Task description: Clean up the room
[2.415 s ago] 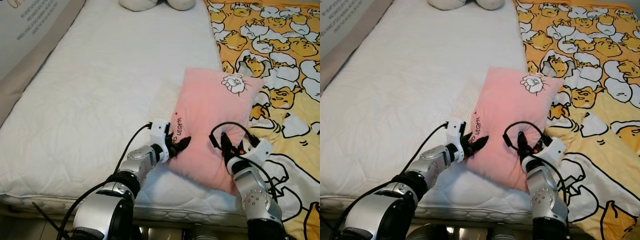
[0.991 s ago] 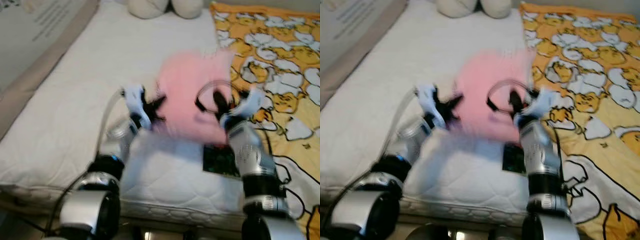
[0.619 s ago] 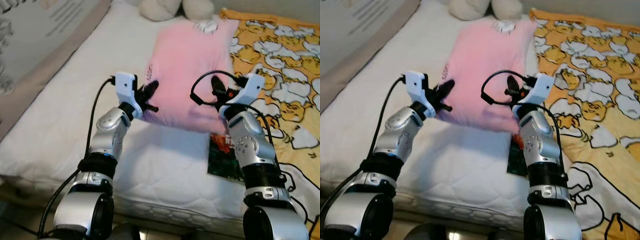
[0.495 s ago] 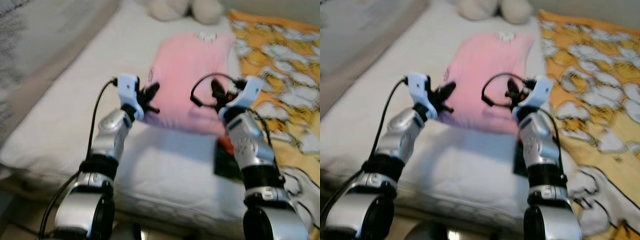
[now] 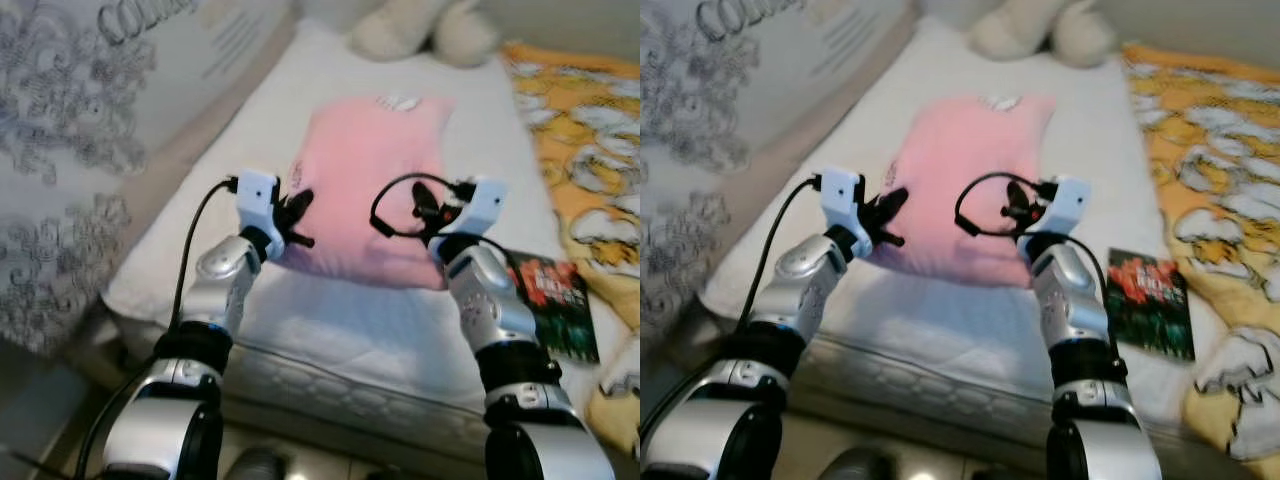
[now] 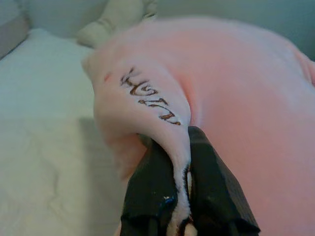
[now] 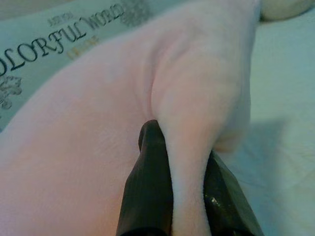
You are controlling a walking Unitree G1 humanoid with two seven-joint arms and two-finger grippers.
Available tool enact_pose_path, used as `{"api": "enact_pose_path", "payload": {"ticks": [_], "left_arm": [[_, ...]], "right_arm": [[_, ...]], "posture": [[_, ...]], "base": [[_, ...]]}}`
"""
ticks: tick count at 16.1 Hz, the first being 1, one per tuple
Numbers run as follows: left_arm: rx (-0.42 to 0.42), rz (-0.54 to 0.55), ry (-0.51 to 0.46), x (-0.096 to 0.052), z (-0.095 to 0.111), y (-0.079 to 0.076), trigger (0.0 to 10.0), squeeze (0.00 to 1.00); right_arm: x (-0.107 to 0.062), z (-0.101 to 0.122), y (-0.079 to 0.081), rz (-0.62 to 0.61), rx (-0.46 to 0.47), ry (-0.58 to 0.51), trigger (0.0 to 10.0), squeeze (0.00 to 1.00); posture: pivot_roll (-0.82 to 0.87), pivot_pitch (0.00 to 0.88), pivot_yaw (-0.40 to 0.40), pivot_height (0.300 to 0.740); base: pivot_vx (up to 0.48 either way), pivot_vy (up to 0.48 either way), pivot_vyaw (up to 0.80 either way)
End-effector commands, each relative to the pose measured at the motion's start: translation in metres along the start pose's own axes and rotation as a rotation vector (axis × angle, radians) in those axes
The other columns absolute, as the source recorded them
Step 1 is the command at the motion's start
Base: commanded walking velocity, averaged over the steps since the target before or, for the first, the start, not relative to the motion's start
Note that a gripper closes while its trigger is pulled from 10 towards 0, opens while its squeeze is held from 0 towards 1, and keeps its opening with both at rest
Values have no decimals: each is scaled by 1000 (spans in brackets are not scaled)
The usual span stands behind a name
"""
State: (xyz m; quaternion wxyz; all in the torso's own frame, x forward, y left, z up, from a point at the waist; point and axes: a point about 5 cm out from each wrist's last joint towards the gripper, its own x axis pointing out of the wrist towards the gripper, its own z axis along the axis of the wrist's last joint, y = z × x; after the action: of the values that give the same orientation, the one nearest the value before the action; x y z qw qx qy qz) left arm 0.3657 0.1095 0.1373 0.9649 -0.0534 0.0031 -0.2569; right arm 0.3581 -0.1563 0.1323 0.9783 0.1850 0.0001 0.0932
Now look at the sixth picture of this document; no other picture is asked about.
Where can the beige plush toy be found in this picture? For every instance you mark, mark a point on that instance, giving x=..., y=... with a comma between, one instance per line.
x=98, y=29

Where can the pink embroidered plush pillow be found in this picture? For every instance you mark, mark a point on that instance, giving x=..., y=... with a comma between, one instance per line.
x=233, y=86

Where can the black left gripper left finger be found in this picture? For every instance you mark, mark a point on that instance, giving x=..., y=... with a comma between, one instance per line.
x=150, y=186

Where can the white quilted mattress pad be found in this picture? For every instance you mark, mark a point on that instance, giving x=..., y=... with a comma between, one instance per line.
x=37, y=123

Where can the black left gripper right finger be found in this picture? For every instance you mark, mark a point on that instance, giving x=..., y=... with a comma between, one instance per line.
x=214, y=191

